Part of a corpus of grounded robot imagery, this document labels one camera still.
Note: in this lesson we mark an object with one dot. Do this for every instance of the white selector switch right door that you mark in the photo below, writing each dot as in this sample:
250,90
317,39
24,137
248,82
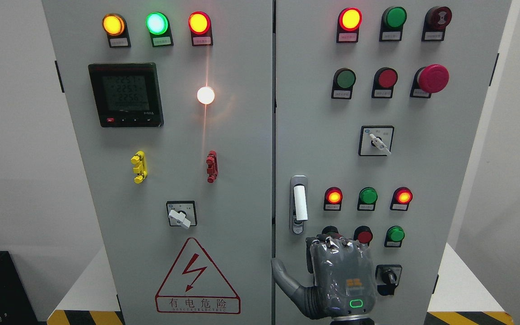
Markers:
376,140

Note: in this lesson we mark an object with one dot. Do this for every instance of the grey right cabinet door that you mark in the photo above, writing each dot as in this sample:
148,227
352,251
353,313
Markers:
319,137

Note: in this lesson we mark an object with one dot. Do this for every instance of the red push button lower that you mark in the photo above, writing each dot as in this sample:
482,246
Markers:
363,235

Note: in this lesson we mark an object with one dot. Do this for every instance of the red emergency stop button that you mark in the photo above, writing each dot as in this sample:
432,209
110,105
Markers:
429,80

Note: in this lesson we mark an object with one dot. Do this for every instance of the green push button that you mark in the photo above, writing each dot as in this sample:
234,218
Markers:
330,230
343,83
394,237

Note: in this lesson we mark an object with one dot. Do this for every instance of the red push button upper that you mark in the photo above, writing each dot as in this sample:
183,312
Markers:
384,82

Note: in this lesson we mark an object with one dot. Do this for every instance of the black selector switch bottom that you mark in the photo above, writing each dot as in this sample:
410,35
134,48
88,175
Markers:
387,276

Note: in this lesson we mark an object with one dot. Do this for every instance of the white platform with hazard stripes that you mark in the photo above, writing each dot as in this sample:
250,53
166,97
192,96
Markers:
459,297

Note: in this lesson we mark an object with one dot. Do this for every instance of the yellow indicator lamp top left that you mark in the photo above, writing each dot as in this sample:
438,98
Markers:
115,27

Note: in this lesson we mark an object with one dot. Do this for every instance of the white lit indicator lamp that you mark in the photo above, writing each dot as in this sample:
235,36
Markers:
205,95

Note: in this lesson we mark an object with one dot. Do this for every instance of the red lit lamp top right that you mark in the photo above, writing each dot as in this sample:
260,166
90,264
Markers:
349,21

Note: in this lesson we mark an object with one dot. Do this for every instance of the green push button upper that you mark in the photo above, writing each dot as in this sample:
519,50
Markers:
343,83

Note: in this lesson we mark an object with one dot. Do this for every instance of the silver door handle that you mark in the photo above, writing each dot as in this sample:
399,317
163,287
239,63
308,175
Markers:
297,206

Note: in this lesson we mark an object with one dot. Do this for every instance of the red lit lamp lower right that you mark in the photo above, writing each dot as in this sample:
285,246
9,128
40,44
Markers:
401,199

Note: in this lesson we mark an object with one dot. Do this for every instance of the white selector switch left door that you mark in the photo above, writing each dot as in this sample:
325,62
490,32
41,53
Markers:
181,214

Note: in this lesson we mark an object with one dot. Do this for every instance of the green lamp lower middle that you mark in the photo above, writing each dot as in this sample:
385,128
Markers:
367,199

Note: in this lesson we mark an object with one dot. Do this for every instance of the green lit indicator lamp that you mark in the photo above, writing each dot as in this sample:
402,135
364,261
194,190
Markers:
159,28

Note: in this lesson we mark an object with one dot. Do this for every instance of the green push button lower left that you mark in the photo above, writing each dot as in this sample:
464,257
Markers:
330,230

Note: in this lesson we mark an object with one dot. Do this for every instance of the white selector switch door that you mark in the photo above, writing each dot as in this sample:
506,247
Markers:
181,214
376,140

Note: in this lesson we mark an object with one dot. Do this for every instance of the red-orange indicator lamp left door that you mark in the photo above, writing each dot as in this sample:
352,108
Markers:
200,29

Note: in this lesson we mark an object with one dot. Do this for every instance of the red lit lamp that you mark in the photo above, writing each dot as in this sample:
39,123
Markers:
349,21
401,199
332,199

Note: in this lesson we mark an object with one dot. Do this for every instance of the red electric hazard sticker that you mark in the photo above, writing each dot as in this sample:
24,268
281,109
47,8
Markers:
194,284

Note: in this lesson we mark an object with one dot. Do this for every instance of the green lamp top right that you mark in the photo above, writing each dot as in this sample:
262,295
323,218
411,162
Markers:
392,22

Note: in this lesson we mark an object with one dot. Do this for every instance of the red push button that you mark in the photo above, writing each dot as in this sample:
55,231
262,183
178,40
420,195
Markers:
384,82
363,235

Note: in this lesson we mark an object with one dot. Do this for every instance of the dark red buzzer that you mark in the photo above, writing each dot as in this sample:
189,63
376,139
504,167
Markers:
435,23

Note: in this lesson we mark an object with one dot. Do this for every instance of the grey cabinet door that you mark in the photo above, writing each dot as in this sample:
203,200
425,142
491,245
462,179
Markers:
319,137
235,212

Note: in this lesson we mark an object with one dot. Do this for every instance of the red lit lamp lower left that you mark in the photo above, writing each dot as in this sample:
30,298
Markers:
332,199

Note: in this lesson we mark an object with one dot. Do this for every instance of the green push button lower right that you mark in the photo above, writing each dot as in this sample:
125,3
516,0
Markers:
394,237

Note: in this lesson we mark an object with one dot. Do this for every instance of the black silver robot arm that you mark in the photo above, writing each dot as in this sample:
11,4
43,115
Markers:
362,321

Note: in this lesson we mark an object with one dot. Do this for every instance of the black digital power meter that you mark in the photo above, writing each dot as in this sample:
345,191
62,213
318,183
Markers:
127,94

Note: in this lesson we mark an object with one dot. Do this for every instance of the grey left cabinet door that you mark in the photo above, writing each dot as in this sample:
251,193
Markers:
235,212

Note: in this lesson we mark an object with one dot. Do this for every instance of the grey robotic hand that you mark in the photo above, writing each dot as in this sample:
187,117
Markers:
344,283

